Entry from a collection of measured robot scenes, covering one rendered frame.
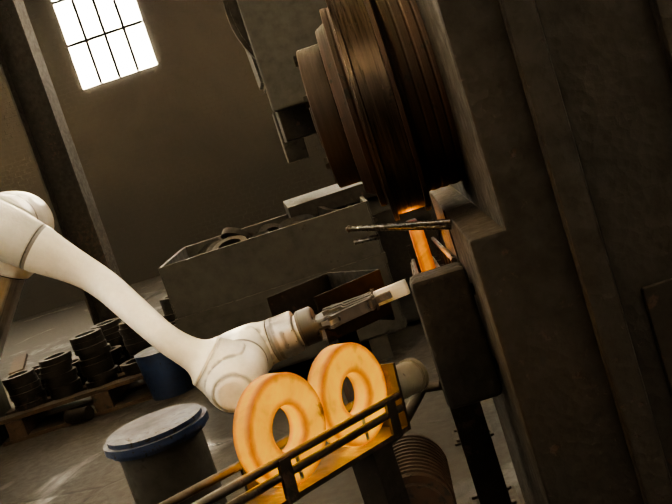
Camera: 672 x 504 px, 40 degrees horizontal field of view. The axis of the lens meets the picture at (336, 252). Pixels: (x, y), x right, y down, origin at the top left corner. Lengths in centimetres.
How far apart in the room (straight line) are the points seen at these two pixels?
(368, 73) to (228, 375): 59
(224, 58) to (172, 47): 68
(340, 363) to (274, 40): 318
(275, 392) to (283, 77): 324
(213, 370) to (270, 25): 292
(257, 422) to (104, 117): 1118
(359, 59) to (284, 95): 279
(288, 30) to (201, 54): 766
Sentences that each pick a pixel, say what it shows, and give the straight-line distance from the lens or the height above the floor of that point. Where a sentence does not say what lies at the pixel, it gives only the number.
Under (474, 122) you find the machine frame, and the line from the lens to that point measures 134.
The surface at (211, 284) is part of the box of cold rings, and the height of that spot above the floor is 59.
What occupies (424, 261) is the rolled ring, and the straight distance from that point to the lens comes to 218.
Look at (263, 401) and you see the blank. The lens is 123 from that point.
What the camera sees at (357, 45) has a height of 121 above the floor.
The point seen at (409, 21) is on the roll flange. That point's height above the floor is 123.
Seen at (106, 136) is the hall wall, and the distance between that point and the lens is 1231.
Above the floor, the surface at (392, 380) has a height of 69.
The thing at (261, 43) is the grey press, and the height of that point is 158.
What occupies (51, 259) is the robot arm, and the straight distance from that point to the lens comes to 187.
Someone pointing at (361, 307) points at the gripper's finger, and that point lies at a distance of 181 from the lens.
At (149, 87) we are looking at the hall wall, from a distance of 1217.
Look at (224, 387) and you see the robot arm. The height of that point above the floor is 71.
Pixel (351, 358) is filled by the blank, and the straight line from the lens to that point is 137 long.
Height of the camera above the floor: 108
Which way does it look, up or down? 7 degrees down
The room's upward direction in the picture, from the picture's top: 18 degrees counter-clockwise
